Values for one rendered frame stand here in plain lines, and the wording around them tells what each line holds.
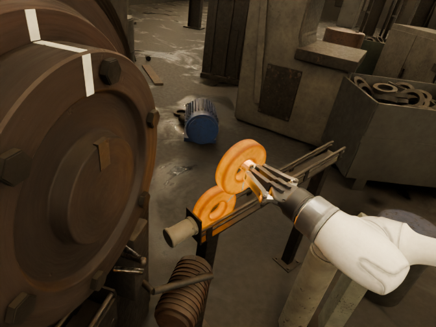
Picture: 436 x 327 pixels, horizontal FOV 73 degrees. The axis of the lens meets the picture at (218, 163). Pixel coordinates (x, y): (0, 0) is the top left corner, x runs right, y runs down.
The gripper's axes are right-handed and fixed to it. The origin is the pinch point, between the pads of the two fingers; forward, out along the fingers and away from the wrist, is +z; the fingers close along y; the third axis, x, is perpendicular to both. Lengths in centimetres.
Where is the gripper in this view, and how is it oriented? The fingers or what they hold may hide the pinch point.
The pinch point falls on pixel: (242, 162)
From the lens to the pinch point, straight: 76.6
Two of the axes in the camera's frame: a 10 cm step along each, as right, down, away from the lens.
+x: 1.6, -8.1, -5.6
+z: -6.3, -5.2, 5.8
